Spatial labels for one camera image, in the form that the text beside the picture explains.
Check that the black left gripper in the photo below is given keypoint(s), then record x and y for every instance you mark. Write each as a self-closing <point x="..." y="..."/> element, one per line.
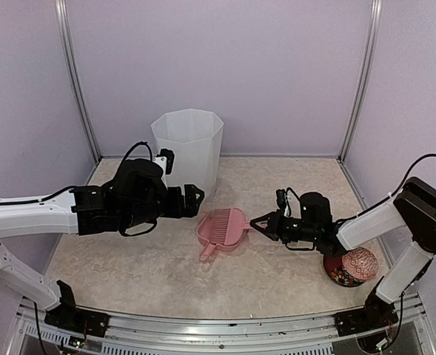
<point x="177" y="211"/>

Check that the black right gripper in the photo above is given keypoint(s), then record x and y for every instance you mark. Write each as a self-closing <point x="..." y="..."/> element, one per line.
<point x="273" y="220"/>

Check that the pink plastic dustpan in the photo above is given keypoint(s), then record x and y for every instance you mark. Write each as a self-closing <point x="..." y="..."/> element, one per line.
<point x="208" y="247"/>

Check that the pink plastic hand brush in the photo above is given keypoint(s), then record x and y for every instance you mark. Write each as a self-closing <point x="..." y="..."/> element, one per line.
<point x="226" y="227"/>

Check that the translucent white waste bin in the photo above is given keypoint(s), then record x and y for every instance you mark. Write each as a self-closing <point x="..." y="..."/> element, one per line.
<point x="195" y="137"/>

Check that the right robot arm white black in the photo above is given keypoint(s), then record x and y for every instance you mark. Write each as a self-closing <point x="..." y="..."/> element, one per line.
<point x="411" y="205"/>

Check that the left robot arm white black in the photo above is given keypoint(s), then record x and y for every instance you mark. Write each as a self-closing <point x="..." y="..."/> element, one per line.
<point x="138" y="193"/>

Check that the dark red patterned round dish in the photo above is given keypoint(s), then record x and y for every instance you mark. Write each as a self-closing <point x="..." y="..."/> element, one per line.
<point x="336" y="271"/>

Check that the pink patterned small bowl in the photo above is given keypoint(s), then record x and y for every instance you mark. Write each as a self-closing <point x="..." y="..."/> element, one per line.
<point x="361" y="264"/>

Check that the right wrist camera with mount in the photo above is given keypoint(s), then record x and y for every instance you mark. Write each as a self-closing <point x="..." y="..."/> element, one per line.
<point x="283" y="203"/>

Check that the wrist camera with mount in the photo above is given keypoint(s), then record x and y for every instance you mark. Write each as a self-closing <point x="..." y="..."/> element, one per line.
<point x="165" y="159"/>
<point x="283" y="203"/>

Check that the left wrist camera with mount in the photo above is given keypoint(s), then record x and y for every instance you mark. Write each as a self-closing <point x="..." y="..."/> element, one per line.
<point x="165" y="159"/>

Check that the front aluminium rail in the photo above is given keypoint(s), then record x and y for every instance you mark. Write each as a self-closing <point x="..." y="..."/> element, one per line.
<point x="134" y="334"/>

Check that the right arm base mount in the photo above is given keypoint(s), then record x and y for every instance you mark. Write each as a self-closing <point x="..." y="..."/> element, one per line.
<point x="374" y="314"/>

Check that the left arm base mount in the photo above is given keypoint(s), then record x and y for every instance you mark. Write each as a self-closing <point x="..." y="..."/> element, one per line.
<point x="68" y="316"/>

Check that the right aluminium frame post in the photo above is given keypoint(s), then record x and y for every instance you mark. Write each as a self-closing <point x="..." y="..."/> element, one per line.
<point x="363" y="80"/>

